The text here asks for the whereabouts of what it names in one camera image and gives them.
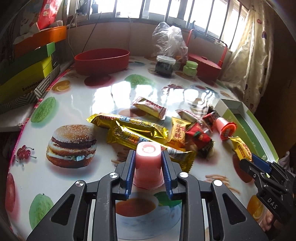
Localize long gold wafer bar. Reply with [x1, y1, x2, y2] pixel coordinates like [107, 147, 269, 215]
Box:
[105, 126, 197, 173]

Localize small yellow peanut candy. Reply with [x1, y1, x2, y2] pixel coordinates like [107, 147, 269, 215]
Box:
[229, 136, 252, 161]

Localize pink jelly cup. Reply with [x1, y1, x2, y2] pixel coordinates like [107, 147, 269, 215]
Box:
[133, 142, 164, 190]

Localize red black candy packet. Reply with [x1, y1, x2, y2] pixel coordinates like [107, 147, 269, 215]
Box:
[186, 123, 214, 159]

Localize yellow peanut crisp packet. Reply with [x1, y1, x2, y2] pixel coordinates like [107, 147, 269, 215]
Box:
[166, 117, 192, 152]

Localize green cardboard box tray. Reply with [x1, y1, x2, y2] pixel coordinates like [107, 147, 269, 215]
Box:
[214, 98, 279, 162]

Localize red lid jelly cup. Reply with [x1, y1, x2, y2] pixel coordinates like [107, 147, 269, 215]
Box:
[215, 117, 237, 141]

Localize gold blue wafer bar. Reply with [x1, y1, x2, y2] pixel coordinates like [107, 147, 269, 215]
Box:
[86, 113, 170, 143]

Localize silver red snack packet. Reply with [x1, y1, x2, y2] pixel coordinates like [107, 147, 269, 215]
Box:
[176, 109, 202, 124]

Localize red dark snack packet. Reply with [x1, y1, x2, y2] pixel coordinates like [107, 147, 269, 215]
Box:
[202, 106, 220, 132]

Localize gold red biscuit packet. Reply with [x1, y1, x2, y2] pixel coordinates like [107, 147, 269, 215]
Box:
[132, 97, 167, 121]

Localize floral curtain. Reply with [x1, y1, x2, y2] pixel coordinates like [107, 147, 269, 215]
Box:
[220, 1, 274, 113]

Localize green cream jar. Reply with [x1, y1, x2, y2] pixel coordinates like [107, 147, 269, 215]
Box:
[183, 60, 198, 77]

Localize dark jar white lid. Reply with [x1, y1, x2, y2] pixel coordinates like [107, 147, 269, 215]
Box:
[155, 55, 176, 77]

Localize red oval bowl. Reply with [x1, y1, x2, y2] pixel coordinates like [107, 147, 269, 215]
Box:
[74, 48, 130, 76]

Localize striped black white box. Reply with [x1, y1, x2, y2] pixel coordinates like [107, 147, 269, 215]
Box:
[0, 63, 61, 114]

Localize clear plastic bag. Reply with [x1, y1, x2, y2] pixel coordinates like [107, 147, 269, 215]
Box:
[152, 22, 188, 62]

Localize yellow box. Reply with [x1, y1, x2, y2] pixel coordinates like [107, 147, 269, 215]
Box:
[1, 55, 53, 104]

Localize green box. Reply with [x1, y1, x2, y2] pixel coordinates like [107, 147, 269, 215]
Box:
[1, 42, 56, 82]

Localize orange box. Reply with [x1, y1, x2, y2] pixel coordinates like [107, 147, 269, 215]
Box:
[15, 26, 67, 58]

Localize red snack bag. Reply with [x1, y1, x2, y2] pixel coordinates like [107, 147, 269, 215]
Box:
[37, 0, 62, 30]

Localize red basket with handle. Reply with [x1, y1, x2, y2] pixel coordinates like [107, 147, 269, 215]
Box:
[188, 42, 228, 82]

